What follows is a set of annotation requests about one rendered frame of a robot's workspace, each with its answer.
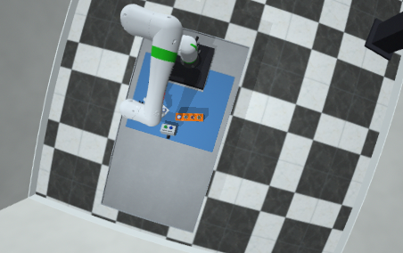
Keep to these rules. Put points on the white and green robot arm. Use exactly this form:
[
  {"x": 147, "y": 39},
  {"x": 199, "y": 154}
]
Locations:
[{"x": 165, "y": 32}]

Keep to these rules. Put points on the orange tube rack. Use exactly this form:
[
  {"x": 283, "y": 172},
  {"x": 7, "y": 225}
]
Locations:
[{"x": 189, "y": 117}]

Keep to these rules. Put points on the blue bench mat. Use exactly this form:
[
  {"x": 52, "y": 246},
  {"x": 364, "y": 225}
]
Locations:
[{"x": 179, "y": 99}]

